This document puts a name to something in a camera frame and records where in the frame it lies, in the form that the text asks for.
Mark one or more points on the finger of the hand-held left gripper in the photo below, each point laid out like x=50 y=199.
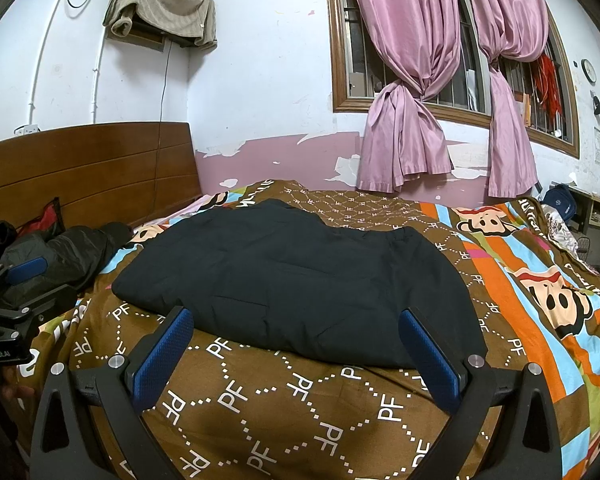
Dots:
x=50 y=302
x=27 y=269

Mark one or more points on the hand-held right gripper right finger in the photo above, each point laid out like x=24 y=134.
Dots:
x=430 y=360

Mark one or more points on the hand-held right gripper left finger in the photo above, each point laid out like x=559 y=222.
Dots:
x=162 y=360

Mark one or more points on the black jacket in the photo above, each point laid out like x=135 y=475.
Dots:
x=290 y=270

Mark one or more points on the dark clothes pile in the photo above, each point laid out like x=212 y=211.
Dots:
x=65 y=255

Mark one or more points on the person's left hand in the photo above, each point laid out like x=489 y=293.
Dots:
x=14 y=387

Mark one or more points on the red cloth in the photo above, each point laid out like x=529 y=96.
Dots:
x=47 y=220

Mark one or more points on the wooden headboard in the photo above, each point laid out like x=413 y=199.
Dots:
x=90 y=170

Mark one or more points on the printed cartoon blanket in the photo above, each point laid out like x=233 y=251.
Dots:
x=290 y=400

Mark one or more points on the floral cloth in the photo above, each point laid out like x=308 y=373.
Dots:
x=562 y=232

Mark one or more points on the blue cap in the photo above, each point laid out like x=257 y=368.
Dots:
x=560 y=202

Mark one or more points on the beige towel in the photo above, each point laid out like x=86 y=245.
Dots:
x=165 y=5

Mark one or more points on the red hanging tassel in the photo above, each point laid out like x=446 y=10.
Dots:
x=550 y=85

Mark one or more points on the wooden framed barred window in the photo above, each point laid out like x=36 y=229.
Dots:
x=350 y=35

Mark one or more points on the white wall pipe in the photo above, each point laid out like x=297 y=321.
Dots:
x=96 y=70

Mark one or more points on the black wall fixture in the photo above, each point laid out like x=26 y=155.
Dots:
x=599 y=106

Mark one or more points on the round wall clock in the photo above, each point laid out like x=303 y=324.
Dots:
x=589 y=71

